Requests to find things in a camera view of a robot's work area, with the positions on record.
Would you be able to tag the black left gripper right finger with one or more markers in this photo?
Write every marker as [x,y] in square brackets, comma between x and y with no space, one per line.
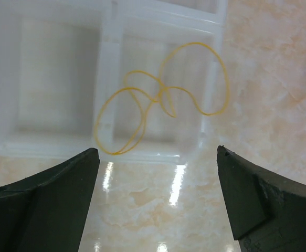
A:
[266,211]

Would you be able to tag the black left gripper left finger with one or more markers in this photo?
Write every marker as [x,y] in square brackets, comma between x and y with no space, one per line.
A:
[47,211]

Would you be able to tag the white foam compartment tray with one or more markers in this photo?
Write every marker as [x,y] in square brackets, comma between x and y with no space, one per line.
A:
[61,60]

